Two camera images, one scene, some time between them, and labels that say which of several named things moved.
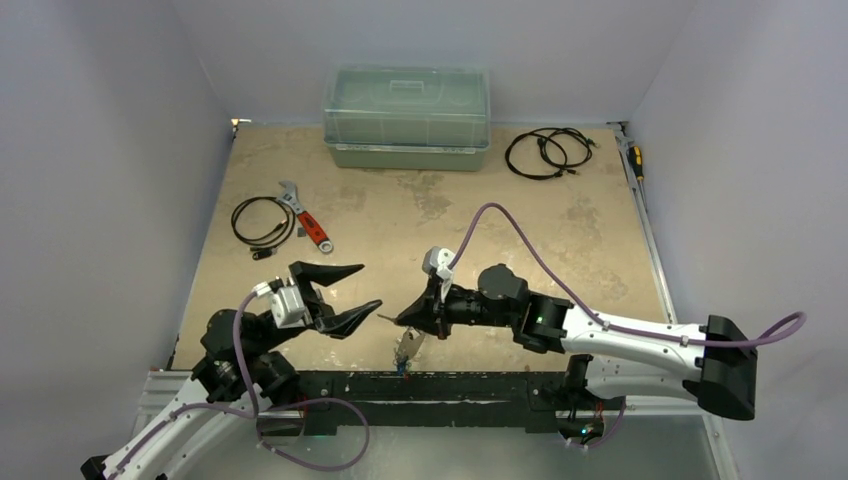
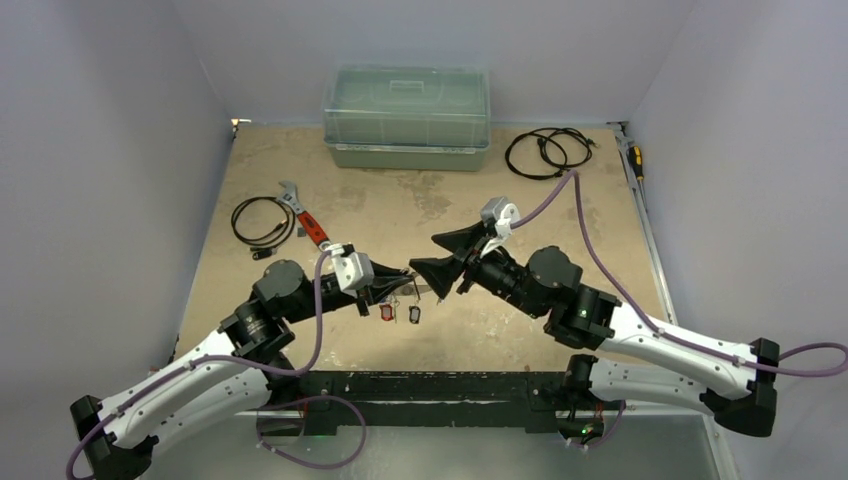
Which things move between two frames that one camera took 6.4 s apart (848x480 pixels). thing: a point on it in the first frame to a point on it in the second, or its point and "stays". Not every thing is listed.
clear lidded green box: x=406 y=117 stays
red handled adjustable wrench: x=292 y=200 stays
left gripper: x=320 y=313 to x=382 y=281
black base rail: x=538 y=400 stays
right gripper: x=436 y=312 to x=469 y=266
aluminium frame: x=671 y=434 stays
